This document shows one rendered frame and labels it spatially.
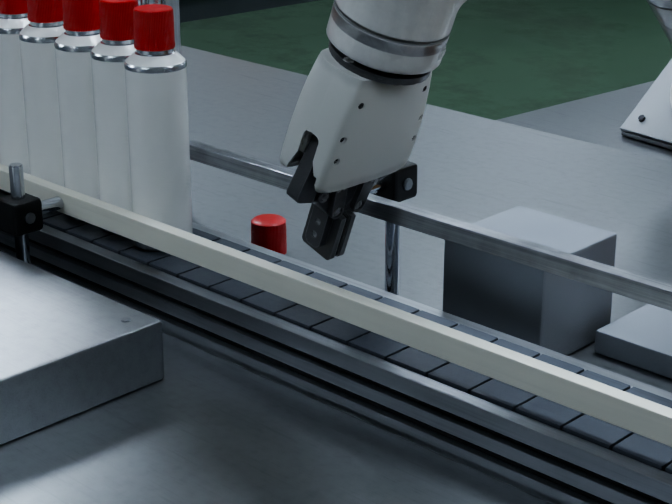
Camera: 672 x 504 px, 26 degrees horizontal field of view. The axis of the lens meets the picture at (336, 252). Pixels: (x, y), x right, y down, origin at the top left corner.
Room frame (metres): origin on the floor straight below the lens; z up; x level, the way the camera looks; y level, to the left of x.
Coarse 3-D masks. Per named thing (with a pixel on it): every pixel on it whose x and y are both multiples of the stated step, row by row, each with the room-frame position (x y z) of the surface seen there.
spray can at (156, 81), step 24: (144, 24) 1.17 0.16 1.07; (168, 24) 1.18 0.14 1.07; (144, 48) 1.17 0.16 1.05; (168, 48) 1.17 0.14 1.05; (144, 72) 1.16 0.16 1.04; (168, 72) 1.16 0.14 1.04; (144, 96) 1.16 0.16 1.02; (168, 96) 1.16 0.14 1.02; (144, 120) 1.16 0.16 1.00; (168, 120) 1.16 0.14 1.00; (144, 144) 1.16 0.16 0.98; (168, 144) 1.16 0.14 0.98; (144, 168) 1.16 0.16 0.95; (168, 168) 1.16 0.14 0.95; (144, 192) 1.16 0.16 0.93; (168, 192) 1.16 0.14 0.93; (168, 216) 1.16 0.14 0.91
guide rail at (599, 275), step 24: (192, 144) 1.21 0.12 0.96; (240, 168) 1.16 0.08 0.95; (264, 168) 1.14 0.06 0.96; (384, 216) 1.05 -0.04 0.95; (408, 216) 1.03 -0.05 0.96; (432, 216) 1.02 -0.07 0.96; (456, 240) 1.00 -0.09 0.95; (480, 240) 0.98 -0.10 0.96; (504, 240) 0.97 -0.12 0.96; (528, 264) 0.95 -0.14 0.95; (552, 264) 0.94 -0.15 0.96; (576, 264) 0.93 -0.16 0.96; (600, 264) 0.92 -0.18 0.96; (600, 288) 0.91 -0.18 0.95; (624, 288) 0.90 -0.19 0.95; (648, 288) 0.89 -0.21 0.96
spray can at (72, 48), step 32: (64, 0) 1.25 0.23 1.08; (96, 0) 1.25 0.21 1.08; (64, 32) 1.26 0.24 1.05; (96, 32) 1.25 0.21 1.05; (64, 64) 1.24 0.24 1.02; (64, 96) 1.24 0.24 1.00; (64, 128) 1.24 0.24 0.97; (64, 160) 1.25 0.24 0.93; (96, 160) 1.24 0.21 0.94; (96, 192) 1.24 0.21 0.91
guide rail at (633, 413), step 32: (32, 192) 1.25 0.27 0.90; (64, 192) 1.22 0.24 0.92; (96, 224) 1.18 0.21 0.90; (128, 224) 1.15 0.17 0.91; (160, 224) 1.13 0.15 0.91; (192, 256) 1.09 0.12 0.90; (224, 256) 1.07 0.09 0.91; (288, 288) 1.02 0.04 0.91; (320, 288) 0.99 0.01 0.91; (352, 320) 0.97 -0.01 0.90; (384, 320) 0.95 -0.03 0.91; (416, 320) 0.93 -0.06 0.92; (448, 352) 0.91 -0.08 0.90; (480, 352) 0.89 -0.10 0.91; (512, 352) 0.88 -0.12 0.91; (512, 384) 0.87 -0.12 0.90; (544, 384) 0.85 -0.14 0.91; (576, 384) 0.84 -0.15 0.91; (608, 416) 0.82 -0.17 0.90; (640, 416) 0.80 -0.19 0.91
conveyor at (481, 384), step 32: (0, 192) 1.32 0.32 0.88; (64, 224) 1.23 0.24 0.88; (128, 256) 1.15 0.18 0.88; (160, 256) 1.15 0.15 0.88; (256, 256) 1.15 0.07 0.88; (224, 288) 1.08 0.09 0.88; (256, 288) 1.08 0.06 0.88; (352, 288) 1.08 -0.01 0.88; (288, 320) 1.02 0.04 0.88; (320, 320) 1.01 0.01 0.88; (448, 320) 1.01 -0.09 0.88; (384, 352) 0.96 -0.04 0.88; (416, 352) 0.96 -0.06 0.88; (448, 384) 0.91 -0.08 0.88; (480, 384) 0.91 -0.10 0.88; (608, 384) 0.90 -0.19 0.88; (544, 416) 0.86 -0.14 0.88; (576, 416) 0.86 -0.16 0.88; (608, 448) 0.82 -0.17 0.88; (640, 448) 0.81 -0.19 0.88
